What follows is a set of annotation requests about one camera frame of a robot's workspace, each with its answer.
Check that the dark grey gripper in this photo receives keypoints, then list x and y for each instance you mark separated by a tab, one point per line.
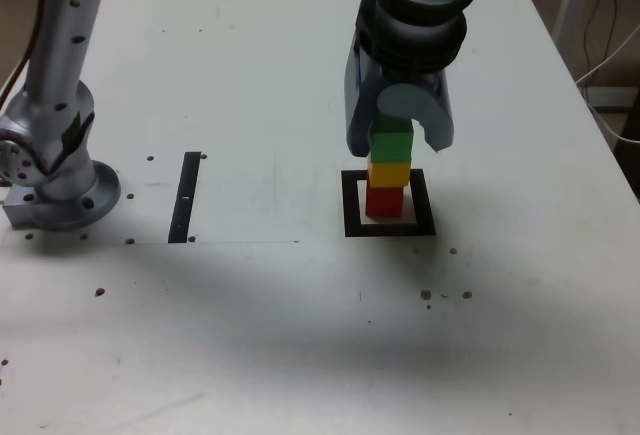
430	81

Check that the green cube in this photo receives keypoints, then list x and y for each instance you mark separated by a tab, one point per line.
392	147

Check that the yellow cube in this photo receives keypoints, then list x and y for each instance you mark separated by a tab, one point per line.
389	175

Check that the black tape strip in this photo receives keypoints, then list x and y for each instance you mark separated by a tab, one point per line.
182	205

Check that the black tape square outline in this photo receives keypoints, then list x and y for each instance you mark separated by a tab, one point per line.
350	205

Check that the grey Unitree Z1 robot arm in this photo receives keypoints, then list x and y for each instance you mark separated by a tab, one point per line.
55	55

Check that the red cube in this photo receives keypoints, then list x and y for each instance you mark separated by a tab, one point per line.
384	202

